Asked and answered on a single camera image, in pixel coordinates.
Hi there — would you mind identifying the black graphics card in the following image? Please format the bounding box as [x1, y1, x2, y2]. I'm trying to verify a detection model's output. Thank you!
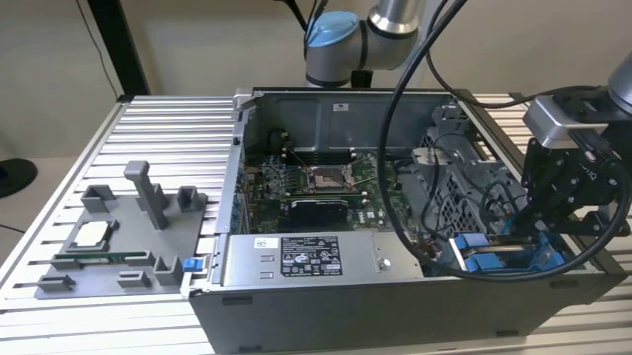
[287, 197, 350, 227]

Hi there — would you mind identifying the black round monitor foot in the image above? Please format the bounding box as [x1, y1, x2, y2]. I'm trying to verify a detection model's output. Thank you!
[0, 158, 40, 199]

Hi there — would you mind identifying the hard disk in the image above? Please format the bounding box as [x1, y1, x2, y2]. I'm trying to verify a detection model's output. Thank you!
[449, 229, 568, 274]

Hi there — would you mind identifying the silver CPU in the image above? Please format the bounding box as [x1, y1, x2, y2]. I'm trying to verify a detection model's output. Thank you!
[72, 220, 118, 248]

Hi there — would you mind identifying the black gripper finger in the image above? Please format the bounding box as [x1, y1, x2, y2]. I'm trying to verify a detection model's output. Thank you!
[542, 205, 616, 238]
[513, 138, 580, 240]

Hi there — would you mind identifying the CPU socket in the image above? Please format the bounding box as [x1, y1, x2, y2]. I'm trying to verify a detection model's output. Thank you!
[306, 166, 355, 192]

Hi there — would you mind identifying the silver power supply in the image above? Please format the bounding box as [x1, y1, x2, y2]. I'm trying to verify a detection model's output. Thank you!
[219, 232, 426, 288]

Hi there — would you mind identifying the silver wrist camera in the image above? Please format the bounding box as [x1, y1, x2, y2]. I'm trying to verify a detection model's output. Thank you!
[521, 95, 611, 149]

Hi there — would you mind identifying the thick black disk wire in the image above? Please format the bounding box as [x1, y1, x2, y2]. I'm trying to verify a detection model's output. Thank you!
[481, 183, 530, 237]

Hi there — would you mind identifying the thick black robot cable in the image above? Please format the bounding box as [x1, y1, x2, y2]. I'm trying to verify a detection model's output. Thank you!
[422, 0, 540, 109]
[379, 0, 632, 279]

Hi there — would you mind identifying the red and yellow wire bundle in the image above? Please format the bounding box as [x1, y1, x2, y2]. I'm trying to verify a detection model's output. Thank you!
[417, 236, 445, 267]

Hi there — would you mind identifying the green RAM stick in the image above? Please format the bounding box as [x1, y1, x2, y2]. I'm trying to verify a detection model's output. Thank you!
[52, 251, 152, 264]

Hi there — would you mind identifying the metal disk bay cage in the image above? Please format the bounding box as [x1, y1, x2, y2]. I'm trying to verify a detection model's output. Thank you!
[409, 138, 537, 240]

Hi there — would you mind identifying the grey parts rack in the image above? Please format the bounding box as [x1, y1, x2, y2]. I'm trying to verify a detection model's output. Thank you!
[32, 160, 212, 300]

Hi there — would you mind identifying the black upright pole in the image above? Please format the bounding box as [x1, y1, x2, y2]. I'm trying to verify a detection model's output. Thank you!
[85, 0, 152, 98]

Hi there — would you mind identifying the black cable bundle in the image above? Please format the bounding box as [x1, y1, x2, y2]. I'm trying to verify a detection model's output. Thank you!
[281, 0, 330, 36]

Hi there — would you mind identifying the dark grey PC case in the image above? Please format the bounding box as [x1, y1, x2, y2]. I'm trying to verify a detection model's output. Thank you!
[186, 87, 629, 353]

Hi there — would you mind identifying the green motherboard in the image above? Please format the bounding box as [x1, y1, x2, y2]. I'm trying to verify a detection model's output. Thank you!
[240, 146, 403, 234]

